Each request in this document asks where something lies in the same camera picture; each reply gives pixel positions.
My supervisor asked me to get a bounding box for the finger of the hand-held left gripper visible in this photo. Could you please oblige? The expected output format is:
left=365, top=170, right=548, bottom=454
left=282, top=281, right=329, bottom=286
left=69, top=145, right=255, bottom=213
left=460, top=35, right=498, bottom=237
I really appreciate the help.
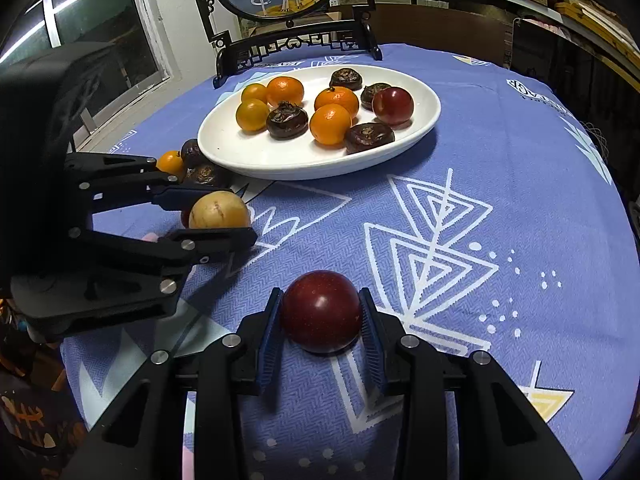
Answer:
left=10, top=226, right=259, bottom=341
left=64, top=152, right=236, bottom=217

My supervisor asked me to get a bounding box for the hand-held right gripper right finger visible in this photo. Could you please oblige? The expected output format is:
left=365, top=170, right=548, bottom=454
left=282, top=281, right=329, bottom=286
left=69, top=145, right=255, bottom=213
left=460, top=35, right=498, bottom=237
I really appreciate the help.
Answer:
left=357, top=287, right=583, bottom=480

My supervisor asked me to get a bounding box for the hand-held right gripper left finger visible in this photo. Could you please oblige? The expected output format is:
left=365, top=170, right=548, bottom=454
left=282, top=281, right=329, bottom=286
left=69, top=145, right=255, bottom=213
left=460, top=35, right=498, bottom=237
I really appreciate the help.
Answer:
left=60, top=287, right=286, bottom=480

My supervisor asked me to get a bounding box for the pale yellow round fruit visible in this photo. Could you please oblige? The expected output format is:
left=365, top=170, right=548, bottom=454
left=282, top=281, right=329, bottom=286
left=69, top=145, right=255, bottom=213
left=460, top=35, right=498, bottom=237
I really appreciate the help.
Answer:
left=188, top=190, right=252, bottom=231

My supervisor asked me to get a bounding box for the white plate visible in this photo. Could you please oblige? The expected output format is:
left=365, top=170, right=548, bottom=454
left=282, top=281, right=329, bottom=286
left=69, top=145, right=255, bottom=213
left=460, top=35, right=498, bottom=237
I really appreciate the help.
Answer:
left=197, top=63, right=442, bottom=182

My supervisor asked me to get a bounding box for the window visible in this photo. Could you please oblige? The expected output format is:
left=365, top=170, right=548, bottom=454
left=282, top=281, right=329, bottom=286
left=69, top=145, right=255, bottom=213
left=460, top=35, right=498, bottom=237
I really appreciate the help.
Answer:
left=0, top=0, right=176, bottom=151

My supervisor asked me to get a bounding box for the blue printed tablecloth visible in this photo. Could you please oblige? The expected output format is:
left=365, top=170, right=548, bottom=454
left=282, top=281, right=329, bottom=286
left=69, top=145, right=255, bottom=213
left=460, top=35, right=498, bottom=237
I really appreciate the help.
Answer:
left=60, top=42, right=636, bottom=480

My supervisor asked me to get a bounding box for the dark orange-printed clothing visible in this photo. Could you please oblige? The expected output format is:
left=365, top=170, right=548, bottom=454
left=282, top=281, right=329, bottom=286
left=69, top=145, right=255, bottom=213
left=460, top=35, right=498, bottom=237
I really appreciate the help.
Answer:
left=0, top=300, right=91, bottom=480

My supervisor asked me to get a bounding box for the brown cardboard box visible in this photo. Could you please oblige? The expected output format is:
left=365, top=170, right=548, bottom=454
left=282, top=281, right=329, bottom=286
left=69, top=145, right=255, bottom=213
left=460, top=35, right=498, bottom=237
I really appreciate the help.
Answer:
left=330, top=2, right=516, bottom=68

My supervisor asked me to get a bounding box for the black panel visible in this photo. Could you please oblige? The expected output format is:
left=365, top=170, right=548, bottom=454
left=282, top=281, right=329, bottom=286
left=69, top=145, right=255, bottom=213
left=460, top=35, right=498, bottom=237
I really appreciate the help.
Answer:
left=510, top=17, right=640, bottom=126

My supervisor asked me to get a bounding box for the white metal shelf rack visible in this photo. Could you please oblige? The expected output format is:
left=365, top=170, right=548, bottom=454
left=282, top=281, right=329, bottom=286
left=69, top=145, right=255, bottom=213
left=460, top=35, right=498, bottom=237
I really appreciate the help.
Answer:
left=370, top=0, right=640, bottom=81

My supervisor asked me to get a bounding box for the stack of yellow flat boxes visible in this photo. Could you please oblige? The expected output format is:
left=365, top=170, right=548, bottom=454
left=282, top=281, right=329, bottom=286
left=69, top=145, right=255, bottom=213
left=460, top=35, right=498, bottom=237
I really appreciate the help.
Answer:
left=554, top=0, right=640, bottom=68

